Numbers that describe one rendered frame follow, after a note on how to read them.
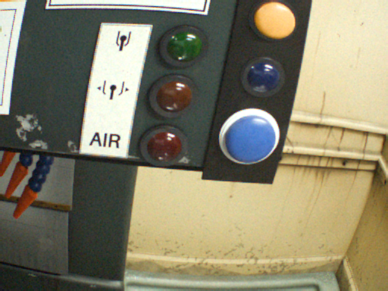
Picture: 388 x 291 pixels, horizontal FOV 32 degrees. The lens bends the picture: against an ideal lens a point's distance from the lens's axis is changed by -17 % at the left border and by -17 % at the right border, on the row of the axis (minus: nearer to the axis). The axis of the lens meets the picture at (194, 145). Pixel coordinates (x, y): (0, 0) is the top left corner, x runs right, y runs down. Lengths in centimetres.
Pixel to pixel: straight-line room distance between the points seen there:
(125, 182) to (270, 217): 62
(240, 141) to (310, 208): 140
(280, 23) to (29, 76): 15
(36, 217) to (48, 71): 87
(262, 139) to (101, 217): 89
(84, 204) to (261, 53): 90
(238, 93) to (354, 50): 122
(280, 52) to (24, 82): 15
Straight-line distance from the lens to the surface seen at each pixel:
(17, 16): 42
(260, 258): 190
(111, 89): 44
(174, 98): 43
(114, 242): 136
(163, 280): 186
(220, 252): 186
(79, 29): 42
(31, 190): 68
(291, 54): 44
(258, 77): 44
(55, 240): 132
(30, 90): 44
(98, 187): 129
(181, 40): 42
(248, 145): 45
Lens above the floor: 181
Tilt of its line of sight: 29 degrees down
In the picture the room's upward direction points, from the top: 12 degrees clockwise
